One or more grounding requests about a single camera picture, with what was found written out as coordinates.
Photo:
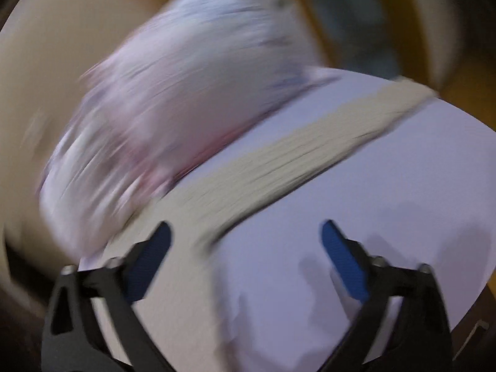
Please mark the pink floral pillow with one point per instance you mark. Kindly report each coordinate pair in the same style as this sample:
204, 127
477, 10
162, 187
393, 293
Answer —
180, 88

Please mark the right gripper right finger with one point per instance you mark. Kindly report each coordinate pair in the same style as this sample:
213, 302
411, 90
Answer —
421, 337

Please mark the wooden bed frame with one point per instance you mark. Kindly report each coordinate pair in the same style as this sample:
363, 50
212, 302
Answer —
448, 45

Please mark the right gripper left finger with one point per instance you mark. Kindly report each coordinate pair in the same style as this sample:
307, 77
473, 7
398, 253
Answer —
72, 339

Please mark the beige knit sweater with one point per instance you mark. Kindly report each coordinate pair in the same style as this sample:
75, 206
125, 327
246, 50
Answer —
248, 185

